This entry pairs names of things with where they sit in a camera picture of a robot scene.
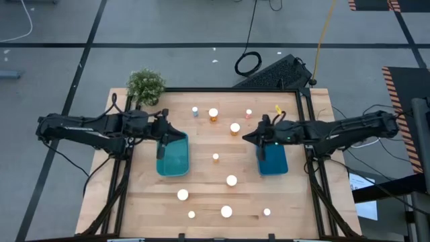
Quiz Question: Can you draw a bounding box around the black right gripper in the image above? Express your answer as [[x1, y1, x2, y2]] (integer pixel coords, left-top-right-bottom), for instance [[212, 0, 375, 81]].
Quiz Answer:
[[242, 114, 294, 161]]

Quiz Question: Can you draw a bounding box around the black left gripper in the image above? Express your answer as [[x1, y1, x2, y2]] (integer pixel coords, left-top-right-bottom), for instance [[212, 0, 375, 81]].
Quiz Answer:
[[147, 108, 187, 161]]

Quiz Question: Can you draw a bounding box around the teal plastic bin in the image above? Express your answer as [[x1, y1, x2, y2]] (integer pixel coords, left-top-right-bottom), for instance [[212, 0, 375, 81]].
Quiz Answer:
[[156, 132, 190, 177]]

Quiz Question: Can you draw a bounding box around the blue plastic bin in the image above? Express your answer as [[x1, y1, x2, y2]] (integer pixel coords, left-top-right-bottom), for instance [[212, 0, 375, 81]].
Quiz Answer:
[[256, 143, 289, 176]]

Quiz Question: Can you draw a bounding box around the potted green plant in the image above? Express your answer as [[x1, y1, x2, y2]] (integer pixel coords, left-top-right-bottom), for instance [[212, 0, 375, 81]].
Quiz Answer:
[[126, 68, 167, 107]]

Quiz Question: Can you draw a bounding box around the black keyboard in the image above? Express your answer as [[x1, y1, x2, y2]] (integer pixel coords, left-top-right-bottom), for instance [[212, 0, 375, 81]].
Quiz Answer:
[[232, 53, 312, 90]]

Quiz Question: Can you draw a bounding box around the white paper sheet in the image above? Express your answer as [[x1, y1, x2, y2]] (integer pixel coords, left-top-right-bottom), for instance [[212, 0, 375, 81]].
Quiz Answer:
[[349, 173, 379, 221]]

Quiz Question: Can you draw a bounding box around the black beam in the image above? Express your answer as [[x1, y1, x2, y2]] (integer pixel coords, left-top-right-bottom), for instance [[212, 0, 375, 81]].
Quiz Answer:
[[352, 173, 427, 204]]

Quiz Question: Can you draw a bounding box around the large black hazard-striped mat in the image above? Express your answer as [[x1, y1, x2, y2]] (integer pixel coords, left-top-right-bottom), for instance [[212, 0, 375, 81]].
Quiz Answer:
[[382, 66, 430, 175]]

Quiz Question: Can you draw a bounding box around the grey metal bar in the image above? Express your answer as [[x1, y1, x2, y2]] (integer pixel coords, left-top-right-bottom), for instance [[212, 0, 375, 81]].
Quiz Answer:
[[0, 69, 25, 80]]

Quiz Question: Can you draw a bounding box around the narrow black hazard-striped mat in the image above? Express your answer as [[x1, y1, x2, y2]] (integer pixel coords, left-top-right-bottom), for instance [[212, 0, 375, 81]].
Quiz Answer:
[[347, 0, 430, 13]]

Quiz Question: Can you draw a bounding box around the black aluminium table frame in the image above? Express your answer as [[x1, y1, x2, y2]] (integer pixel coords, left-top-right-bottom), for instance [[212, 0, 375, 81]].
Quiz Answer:
[[76, 86, 363, 242]]

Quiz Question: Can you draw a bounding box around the coiled black cable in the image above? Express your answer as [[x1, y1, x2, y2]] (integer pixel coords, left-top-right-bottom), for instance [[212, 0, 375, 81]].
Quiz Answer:
[[234, 0, 263, 78]]

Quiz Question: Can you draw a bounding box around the white cable by arm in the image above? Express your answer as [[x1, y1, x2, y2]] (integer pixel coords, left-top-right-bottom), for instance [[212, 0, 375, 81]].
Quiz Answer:
[[351, 134, 380, 149]]

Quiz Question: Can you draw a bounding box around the yellow cable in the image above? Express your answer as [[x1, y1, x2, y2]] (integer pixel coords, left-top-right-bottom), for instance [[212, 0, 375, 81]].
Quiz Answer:
[[310, 0, 338, 85]]

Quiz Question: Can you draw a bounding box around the grey metal post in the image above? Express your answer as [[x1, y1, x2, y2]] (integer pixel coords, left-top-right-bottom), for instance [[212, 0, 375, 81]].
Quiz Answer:
[[411, 97, 430, 242]]

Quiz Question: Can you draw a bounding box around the white floor cable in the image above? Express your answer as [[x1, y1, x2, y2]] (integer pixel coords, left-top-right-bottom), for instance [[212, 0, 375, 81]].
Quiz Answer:
[[0, 0, 34, 43]]

